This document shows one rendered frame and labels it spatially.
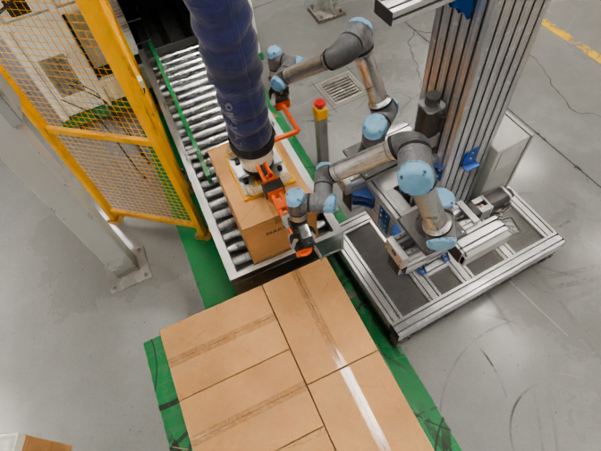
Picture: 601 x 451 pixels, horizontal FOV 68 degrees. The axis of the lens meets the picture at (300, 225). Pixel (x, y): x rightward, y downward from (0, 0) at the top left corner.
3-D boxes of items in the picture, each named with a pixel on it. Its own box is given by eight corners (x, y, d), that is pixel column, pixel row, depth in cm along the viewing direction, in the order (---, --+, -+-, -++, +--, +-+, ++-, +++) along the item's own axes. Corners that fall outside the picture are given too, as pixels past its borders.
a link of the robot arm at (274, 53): (277, 55, 213) (262, 52, 215) (280, 74, 222) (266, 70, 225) (285, 46, 216) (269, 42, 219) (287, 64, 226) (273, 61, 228)
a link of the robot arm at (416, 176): (456, 222, 186) (427, 136, 145) (460, 252, 178) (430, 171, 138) (427, 226, 191) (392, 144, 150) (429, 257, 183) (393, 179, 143)
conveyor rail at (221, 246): (146, 69, 380) (137, 50, 364) (151, 67, 381) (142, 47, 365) (235, 292, 261) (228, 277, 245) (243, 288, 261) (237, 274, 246)
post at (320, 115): (319, 205, 338) (312, 105, 254) (327, 201, 340) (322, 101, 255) (324, 211, 335) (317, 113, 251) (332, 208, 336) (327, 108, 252)
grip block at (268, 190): (261, 189, 218) (259, 182, 213) (280, 182, 220) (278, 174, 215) (267, 201, 214) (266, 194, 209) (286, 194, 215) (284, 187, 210)
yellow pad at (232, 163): (224, 157, 245) (222, 151, 241) (241, 151, 246) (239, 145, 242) (244, 202, 227) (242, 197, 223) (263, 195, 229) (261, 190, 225)
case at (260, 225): (223, 191, 283) (207, 149, 250) (280, 169, 289) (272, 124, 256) (255, 267, 252) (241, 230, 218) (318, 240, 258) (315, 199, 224)
